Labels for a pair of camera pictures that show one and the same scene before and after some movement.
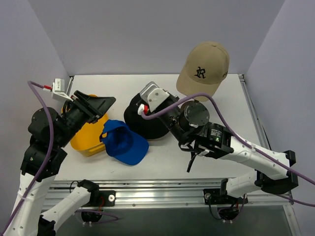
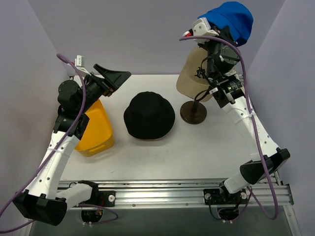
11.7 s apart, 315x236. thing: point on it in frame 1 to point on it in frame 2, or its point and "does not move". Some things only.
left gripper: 86,106 to 103,82
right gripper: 166,114 to 226,33
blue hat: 122,143 to 237,17
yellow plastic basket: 88,142 does not move
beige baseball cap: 206,67 does not move
